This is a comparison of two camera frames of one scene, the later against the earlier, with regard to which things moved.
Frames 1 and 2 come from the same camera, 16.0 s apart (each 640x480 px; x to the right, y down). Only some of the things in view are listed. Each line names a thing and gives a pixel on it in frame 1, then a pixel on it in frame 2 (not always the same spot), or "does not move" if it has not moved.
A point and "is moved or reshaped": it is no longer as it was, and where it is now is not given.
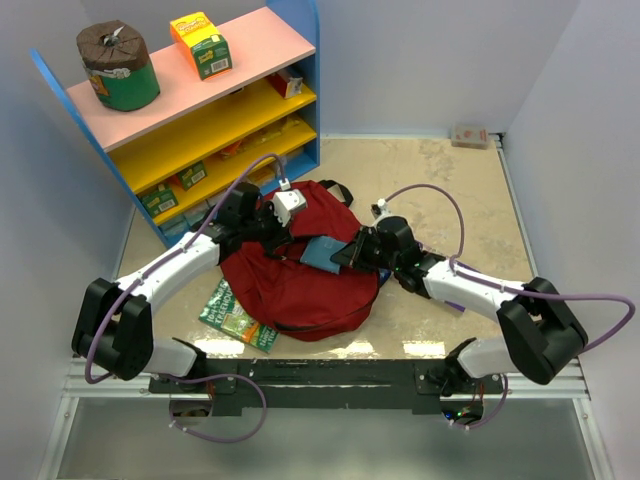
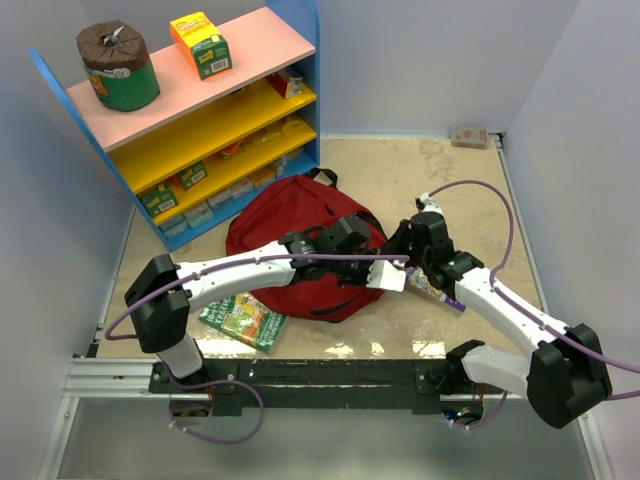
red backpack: (293, 297) is moved or reshaped
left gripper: (281, 235) -> (360, 282)
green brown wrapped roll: (116, 57) does not move
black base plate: (262, 384) does not move
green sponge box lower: (158, 199) does not move
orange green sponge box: (204, 45) does not move
